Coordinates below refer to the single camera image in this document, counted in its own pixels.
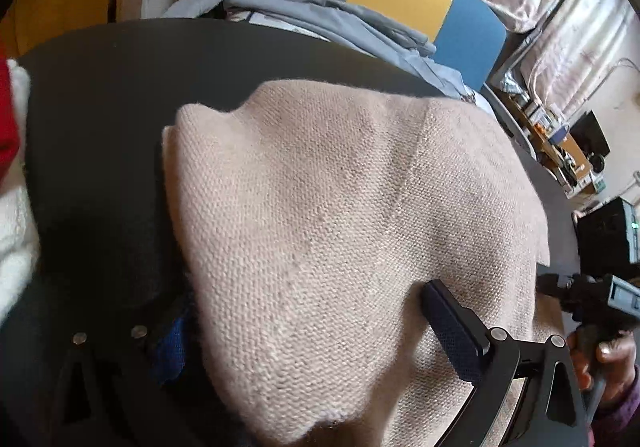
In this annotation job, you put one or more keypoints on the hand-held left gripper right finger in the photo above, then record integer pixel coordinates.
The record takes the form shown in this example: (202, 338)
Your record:
(452, 337)

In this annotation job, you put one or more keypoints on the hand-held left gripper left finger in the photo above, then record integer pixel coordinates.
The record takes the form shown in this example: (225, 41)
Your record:
(167, 352)

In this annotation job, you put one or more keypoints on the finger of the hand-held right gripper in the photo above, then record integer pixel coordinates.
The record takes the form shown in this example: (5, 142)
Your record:
(555, 286)

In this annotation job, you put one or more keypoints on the beige knit sweater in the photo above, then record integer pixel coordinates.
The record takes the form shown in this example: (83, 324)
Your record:
(325, 227)

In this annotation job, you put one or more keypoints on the person's right forearm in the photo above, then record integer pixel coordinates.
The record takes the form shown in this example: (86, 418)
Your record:
(620, 422)

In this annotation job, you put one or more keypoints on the person's right hand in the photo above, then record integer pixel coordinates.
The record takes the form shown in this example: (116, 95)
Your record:
(622, 367)

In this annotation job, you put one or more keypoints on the white fan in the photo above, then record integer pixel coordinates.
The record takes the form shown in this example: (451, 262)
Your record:
(598, 162)

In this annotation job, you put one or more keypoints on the wooden desk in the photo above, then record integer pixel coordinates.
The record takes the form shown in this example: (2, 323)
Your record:
(555, 156)

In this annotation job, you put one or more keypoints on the black monitor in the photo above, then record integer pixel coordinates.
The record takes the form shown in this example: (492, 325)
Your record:
(590, 134)

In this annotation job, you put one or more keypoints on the blue bag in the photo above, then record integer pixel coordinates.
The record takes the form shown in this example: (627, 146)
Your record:
(559, 134)

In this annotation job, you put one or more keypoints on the white folded garment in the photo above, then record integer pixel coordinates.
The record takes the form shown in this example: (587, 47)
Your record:
(15, 237)

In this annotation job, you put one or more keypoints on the white deer print pillow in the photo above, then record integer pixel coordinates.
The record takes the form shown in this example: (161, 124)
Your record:
(477, 101)

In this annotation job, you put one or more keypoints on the red folded garment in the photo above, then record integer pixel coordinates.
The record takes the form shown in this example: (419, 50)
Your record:
(7, 127)

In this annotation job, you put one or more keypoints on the grey-blue hoodie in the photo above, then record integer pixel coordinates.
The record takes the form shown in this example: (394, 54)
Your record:
(380, 34)

